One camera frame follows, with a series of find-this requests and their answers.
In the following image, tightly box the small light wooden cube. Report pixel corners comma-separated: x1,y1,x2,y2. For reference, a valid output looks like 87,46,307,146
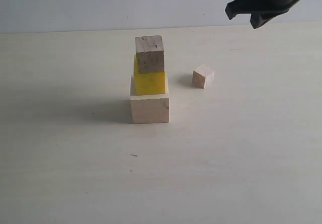
192,64,215,89

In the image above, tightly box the medium dark wooden cube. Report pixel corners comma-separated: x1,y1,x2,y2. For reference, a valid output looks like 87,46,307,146
135,35,165,73

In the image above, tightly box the yellow cube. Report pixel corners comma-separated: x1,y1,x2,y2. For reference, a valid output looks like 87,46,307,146
133,54,167,95

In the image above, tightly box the large light wooden cube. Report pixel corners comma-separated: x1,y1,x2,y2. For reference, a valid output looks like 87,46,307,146
129,73,171,124

